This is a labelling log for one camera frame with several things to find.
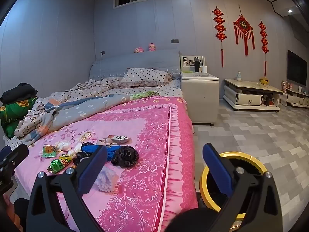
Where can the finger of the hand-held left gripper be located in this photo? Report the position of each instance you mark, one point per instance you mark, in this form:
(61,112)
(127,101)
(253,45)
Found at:
(18,153)

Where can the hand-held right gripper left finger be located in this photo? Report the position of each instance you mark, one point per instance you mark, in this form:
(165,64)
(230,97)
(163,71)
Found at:
(93,171)

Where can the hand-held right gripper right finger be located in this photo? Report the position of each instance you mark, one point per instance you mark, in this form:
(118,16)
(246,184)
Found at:
(217,169)

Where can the pale fluffy chenille cloth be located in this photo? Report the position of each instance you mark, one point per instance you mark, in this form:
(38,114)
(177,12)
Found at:
(106,180)

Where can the small black plastic bag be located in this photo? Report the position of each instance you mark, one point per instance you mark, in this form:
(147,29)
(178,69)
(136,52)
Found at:
(78,159)

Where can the blue plastic wrapper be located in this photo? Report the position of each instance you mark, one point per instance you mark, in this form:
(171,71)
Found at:
(111,153)

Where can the white plastic wrapper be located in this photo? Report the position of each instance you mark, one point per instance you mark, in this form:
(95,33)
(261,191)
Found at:
(74,151)

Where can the yellow trash bin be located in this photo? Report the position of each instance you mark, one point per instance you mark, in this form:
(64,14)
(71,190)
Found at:
(241,155)

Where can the green yellow red packet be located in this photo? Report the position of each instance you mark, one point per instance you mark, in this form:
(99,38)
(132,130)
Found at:
(65,160)

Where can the green and orange snack packet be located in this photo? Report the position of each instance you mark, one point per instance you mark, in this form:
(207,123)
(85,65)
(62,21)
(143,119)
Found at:
(49,149)

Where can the large black plastic bag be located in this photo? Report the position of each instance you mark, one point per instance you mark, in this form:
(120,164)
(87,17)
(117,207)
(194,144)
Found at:
(125,156)

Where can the green foil packet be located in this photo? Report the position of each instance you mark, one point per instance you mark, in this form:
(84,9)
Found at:
(55,166)

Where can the white snack packet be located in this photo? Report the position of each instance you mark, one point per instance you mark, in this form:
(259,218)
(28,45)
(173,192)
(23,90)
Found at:
(119,139)

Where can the black clothing pile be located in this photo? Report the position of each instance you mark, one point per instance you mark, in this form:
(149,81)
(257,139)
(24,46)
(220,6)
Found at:
(18,93)

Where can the grey floral quilt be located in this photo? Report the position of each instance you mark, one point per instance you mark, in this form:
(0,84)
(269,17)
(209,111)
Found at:
(91,108)

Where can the pink floral blanket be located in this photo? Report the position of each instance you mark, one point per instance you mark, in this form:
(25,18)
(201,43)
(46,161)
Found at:
(144,130)

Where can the cream bedside cabinet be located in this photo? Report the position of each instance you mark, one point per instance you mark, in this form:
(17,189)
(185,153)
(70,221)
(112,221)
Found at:
(200,96)

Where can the small red box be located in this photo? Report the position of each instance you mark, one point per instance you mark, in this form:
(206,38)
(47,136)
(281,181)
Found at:
(268,100)

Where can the cream coffee table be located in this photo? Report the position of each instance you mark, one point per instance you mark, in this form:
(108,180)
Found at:
(248,87)

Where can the green striped cloth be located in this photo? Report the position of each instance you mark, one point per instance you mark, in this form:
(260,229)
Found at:
(144,94)

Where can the polka dot bed sheet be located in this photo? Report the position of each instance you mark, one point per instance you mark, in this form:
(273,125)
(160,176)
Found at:
(169,89)

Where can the small white figurine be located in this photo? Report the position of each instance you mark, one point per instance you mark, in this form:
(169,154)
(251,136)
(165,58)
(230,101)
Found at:
(239,76)

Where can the yellow pot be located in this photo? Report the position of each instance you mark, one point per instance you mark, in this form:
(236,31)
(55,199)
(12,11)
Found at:
(264,81)

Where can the white tissue roll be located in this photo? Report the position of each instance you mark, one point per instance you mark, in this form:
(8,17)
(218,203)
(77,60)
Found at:
(204,70)

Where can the cream television stand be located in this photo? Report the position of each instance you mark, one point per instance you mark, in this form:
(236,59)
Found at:
(294,99)

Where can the black thermos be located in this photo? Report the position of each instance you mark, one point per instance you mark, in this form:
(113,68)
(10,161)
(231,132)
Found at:
(197,65)

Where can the polka dot pillow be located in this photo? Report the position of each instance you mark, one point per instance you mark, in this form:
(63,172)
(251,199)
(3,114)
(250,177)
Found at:
(144,77)

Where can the pink figurine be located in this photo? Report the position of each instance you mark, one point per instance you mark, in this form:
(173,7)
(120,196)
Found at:
(286,85)

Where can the grey bed headboard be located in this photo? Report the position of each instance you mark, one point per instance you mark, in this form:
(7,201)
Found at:
(135,60)

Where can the pink plush toy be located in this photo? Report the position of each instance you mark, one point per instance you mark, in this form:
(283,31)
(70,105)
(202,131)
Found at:
(138,50)
(152,47)

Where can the long red knot hanging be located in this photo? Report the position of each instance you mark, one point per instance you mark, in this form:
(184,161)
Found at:
(219,24)
(263,38)

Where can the diamond red knot hanging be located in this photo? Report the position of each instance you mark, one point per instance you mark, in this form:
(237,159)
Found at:
(243,25)

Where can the wall television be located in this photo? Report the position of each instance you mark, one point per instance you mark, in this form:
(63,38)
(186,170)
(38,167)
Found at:
(297,67)

